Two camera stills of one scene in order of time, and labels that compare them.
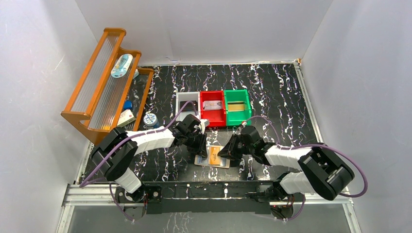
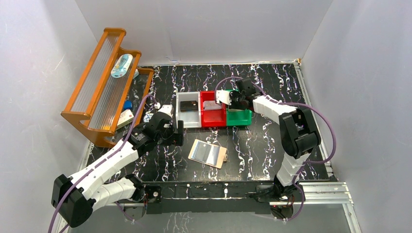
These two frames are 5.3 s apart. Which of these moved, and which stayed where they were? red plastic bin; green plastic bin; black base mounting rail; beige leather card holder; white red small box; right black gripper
Moved: beige leather card holder; right black gripper
Stayed: white red small box; green plastic bin; red plastic bin; black base mounting rail
